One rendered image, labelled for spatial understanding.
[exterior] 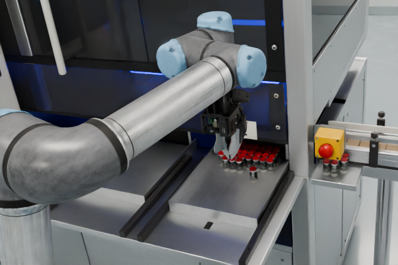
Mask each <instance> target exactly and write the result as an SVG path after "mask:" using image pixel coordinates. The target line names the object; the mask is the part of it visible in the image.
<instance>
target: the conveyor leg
mask: <svg viewBox="0 0 398 265"><path fill-rule="evenodd" d="M376 179H378V181H377V204H376V216H375V239H374V261H373V265H389V258H390V242H391V225H392V216H393V199H394V182H398V181H394V180H387V179H379V178H376Z"/></svg>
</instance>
